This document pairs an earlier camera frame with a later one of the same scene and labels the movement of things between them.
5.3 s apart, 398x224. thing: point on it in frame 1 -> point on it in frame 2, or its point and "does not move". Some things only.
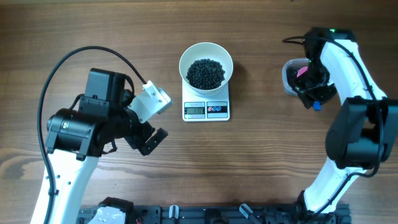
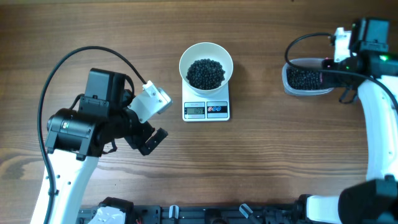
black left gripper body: x=135 y=132 does not move
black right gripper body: x=317 y=88 -> x=330 y=79
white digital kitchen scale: x=214 y=107 does not move
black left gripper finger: x=153 y=142 does not move
